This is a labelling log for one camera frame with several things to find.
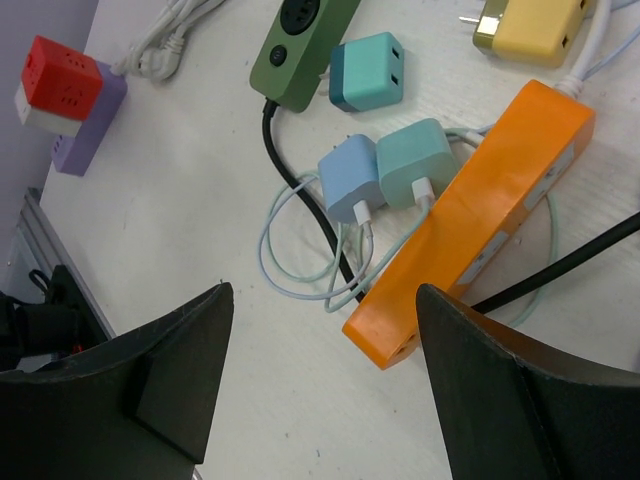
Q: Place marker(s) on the purple power strip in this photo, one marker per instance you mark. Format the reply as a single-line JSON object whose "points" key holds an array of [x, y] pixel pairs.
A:
{"points": [[76, 143]]}

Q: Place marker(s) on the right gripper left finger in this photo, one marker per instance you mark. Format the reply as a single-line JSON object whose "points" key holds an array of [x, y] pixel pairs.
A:
{"points": [[139, 406]]}

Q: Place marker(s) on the orange power strip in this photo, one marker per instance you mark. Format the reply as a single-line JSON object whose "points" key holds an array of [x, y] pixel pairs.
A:
{"points": [[528, 149]]}

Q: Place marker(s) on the red cube plug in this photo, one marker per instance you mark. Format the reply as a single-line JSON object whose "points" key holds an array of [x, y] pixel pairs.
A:
{"points": [[60, 80]]}

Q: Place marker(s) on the yellow plug adapter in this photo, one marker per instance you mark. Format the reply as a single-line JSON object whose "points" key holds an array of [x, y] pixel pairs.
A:
{"points": [[533, 32]]}

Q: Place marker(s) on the green power strip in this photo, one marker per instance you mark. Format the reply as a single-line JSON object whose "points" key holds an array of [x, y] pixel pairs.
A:
{"points": [[297, 50]]}

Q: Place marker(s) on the teal plug adapter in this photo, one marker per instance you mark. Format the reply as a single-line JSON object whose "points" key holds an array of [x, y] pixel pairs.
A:
{"points": [[420, 150], [365, 74]]}

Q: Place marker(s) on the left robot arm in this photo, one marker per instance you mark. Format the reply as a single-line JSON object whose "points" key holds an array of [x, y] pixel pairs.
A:
{"points": [[63, 324]]}

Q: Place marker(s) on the light blue plug adapter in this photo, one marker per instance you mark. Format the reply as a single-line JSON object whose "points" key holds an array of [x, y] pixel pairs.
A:
{"points": [[349, 175]]}

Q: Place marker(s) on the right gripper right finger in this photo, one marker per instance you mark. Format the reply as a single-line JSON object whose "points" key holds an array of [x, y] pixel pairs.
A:
{"points": [[512, 407]]}

